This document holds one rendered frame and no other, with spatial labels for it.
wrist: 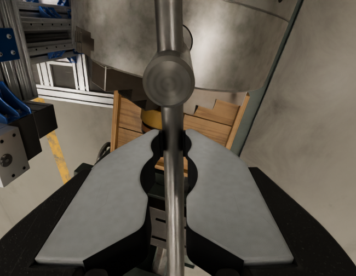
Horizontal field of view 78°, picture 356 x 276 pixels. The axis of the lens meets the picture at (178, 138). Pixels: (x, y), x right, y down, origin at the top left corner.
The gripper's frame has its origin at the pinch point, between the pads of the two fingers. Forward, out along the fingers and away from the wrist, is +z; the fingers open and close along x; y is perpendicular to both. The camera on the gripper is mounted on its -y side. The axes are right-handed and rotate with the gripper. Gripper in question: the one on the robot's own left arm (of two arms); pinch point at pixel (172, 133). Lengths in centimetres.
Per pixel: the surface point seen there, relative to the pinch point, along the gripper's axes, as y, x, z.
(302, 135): 67, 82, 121
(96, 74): 1.1, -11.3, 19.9
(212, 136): 25, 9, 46
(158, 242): 64, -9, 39
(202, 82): 0.8, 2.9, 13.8
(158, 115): 9.6, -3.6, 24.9
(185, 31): -4.4, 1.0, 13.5
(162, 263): 93, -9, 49
